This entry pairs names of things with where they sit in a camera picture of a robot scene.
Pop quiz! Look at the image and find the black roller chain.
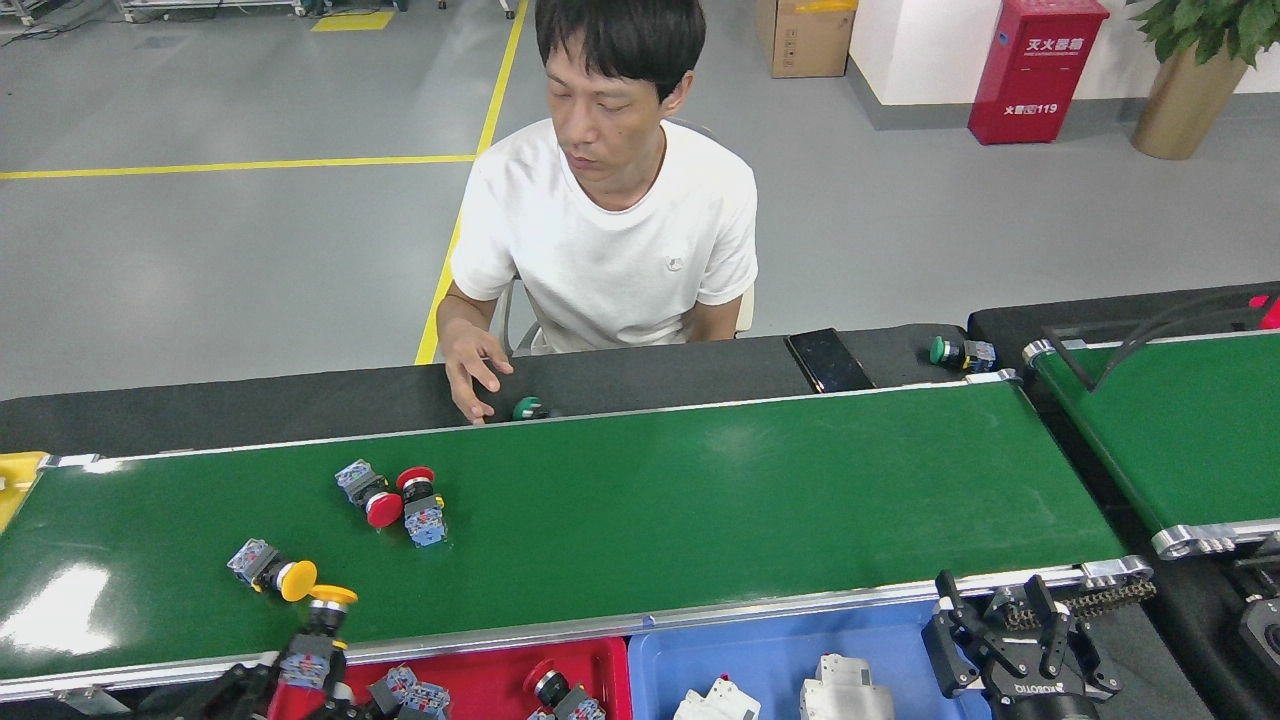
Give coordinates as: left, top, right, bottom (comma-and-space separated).
1000, 578, 1159, 633

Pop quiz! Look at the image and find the person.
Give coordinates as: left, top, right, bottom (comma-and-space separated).
436, 0, 759, 426

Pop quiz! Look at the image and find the person's right hand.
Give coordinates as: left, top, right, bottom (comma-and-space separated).
438, 318, 515, 426

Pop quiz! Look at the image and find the green feeder conveyor belt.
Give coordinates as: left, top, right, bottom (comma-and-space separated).
1022, 325, 1280, 561

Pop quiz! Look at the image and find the blue plastic tray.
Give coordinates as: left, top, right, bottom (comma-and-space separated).
627, 598, 991, 720

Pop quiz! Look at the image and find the red fire extinguisher box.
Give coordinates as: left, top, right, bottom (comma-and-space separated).
967, 0, 1111, 146

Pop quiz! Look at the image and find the yellow plastic tray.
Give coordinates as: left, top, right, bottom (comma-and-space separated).
0, 450, 49, 536

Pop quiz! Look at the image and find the yellow mushroom push button switch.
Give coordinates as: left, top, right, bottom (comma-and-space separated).
275, 585, 359, 701
227, 538, 319, 604

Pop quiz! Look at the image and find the black guide frame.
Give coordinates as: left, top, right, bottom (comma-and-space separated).
1038, 288, 1280, 393

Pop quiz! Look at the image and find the black smartphone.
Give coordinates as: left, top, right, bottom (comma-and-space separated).
784, 327, 877, 394

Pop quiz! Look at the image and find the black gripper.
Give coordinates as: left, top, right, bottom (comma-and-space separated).
922, 570, 1123, 720

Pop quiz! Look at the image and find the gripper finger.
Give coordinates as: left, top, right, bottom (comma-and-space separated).
170, 660, 283, 720
318, 688, 377, 720

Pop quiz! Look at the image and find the red plastic tray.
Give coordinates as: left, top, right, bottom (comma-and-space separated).
265, 636, 634, 720

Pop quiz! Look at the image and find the potted plant with brass pot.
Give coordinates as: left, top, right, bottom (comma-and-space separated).
1128, 0, 1280, 161

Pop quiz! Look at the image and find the cardboard box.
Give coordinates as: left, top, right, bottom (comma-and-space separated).
755, 0, 859, 79

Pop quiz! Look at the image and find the white circuit breaker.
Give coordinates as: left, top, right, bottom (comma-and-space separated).
672, 675, 763, 720
799, 653, 897, 720

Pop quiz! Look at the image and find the long green conveyor belt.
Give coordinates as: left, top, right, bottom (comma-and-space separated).
0, 368, 1156, 701

